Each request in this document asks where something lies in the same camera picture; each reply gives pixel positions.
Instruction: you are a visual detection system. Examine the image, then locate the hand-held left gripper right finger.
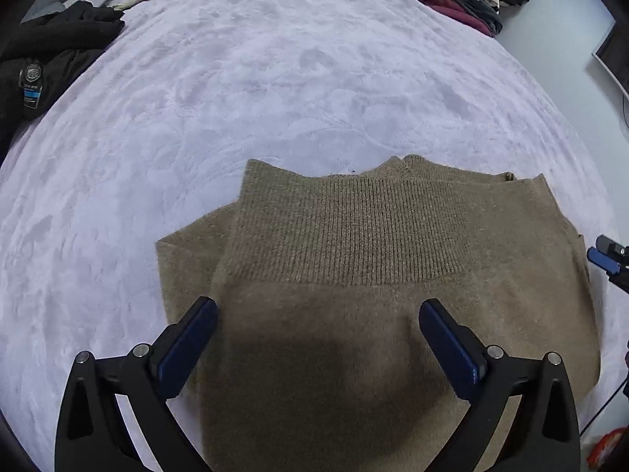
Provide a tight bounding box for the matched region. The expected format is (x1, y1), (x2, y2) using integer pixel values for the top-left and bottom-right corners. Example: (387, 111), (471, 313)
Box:
(419, 298), (583, 472)

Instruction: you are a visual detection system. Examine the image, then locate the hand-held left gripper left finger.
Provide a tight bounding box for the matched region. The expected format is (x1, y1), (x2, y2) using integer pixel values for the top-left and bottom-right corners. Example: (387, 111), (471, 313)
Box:
(54, 296), (218, 472)

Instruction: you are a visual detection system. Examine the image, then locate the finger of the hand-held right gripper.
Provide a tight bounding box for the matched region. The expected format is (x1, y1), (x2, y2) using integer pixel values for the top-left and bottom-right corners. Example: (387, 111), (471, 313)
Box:
(594, 236), (629, 262)
(587, 247), (629, 296)

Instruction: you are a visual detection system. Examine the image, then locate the brown knit sweater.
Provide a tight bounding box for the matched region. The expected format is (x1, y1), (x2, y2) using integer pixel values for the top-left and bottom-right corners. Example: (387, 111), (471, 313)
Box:
(156, 154), (603, 472)

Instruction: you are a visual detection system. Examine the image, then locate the black monitor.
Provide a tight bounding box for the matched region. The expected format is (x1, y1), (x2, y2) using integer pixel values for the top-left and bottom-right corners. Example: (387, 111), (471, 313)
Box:
(592, 20), (629, 138)

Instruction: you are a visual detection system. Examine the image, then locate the red packet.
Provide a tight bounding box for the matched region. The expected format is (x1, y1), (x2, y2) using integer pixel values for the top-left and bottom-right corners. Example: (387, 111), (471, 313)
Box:
(587, 428), (629, 471)

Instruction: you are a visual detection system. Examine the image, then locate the lavender fleece blanket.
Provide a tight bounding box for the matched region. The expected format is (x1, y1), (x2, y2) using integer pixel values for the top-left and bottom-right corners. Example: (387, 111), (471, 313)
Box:
(0, 0), (629, 472)

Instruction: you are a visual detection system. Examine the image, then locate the black jacket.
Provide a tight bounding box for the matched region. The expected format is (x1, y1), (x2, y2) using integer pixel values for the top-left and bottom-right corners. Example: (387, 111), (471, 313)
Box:
(0, 0), (126, 158)

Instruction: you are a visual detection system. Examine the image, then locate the black cable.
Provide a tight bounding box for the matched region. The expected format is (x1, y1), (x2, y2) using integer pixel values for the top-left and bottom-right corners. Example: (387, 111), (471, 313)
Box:
(579, 387), (629, 438)

